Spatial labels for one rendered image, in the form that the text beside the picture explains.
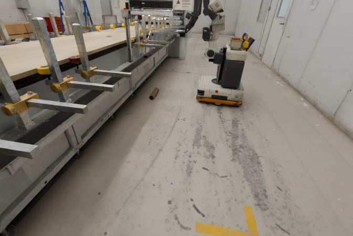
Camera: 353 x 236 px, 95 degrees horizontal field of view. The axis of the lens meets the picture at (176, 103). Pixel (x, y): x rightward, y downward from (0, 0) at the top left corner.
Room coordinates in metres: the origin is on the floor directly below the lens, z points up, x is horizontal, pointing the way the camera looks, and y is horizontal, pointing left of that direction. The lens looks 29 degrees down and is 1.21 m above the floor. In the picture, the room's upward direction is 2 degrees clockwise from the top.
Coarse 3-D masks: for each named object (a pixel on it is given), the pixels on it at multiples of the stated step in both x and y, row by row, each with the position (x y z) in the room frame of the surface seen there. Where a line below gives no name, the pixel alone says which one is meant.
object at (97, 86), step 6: (48, 84) 0.90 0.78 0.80; (72, 84) 0.88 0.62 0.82; (78, 84) 0.87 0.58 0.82; (84, 84) 0.87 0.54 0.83; (90, 84) 0.87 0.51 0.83; (96, 84) 0.88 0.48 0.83; (102, 84) 0.88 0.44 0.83; (102, 90) 0.85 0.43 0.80; (108, 90) 0.85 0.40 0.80; (114, 90) 0.86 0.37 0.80
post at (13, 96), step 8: (0, 64) 0.62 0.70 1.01; (0, 72) 0.61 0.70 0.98; (0, 80) 0.60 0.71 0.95; (8, 80) 0.62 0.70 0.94; (0, 88) 0.60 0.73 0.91; (8, 88) 0.61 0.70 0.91; (8, 96) 0.60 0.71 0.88; (16, 96) 0.62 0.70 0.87; (24, 112) 0.62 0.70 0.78; (24, 120) 0.60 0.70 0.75
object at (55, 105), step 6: (30, 102) 0.63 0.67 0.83; (36, 102) 0.63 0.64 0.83; (42, 102) 0.63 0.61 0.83; (48, 102) 0.63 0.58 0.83; (54, 102) 0.64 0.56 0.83; (60, 102) 0.64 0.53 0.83; (66, 102) 0.64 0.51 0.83; (42, 108) 0.63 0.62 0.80; (48, 108) 0.62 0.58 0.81; (54, 108) 0.62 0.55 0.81; (60, 108) 0.61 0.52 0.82; (66, 108) 0.61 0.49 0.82; (72, 108) 0.60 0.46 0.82; (78, 108) 0.60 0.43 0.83; (84, 108) 0.61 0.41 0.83
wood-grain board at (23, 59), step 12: (72, 36) 2.18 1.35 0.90; (84, 36) 2.22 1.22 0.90; (96, 36) 2.26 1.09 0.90; (120, 36) 2.36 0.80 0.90; (132, 36) 2.41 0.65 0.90; (0, 48) 1.35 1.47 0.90; (12, 48) 1.37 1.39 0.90; (24, 48) 1.39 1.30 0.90; (36, 48) 1.41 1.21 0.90; (60, 48) 1.45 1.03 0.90; (72, 48) 1.47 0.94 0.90; (96, 48) 1.51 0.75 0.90; (12, 60) 1.03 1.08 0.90; (24, 60) 1.04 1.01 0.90; (36, 60) 1.05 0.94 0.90; (60, 60) 1.08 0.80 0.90; (12, 72) 0.82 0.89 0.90; (24, 72) 0.83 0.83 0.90; (36, 72) 0.90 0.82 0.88
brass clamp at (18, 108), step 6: (24, 96) 0.67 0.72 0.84; (30, 96) 0.67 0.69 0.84; (36, 96) 0.69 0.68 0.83; (6, 102) 0.60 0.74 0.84; (18, 102) 0.61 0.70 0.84; (24, 102) 0.63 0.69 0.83; (6, 108) 0.57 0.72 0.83; (12, 108) 0.58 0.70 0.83; (18, 108) 0.60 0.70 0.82; (24, 108) 0.62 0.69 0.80; (6, 114) 0.57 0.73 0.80; (12, 114) 0.57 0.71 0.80
